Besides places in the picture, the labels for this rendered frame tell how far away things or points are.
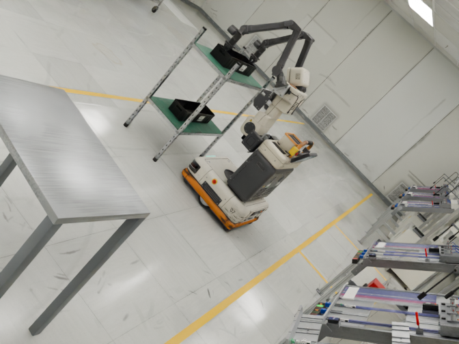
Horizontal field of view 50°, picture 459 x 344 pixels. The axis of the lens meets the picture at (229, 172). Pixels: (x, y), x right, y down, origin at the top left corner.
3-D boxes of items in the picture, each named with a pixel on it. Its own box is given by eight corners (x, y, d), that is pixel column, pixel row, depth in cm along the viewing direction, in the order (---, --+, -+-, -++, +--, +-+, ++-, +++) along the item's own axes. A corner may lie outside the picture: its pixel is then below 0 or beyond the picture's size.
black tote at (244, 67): (223, 67, 405) (231, 56, 401) (210, 52, 409) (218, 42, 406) (248, 76, 457) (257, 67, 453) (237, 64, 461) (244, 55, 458)
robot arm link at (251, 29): (293, 26, 384) (294, 29, 394) (292, 18, 384) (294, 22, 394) (239, 31, 393) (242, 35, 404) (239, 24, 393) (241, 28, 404)
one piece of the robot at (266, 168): (257, 207, 456) (322, 145, 429) (233, 214, 406) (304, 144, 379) (235, 181, 465) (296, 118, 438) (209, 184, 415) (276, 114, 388)
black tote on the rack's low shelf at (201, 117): (179, 121, 422) (187, 112, 419) (167, 107, 426) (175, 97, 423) (207, 123, 475) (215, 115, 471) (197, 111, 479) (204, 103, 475)
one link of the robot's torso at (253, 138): (257, 156, 433) (276, 137, 425) (245, 157, 408) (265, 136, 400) (238, 135, 440) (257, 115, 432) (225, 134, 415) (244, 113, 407)
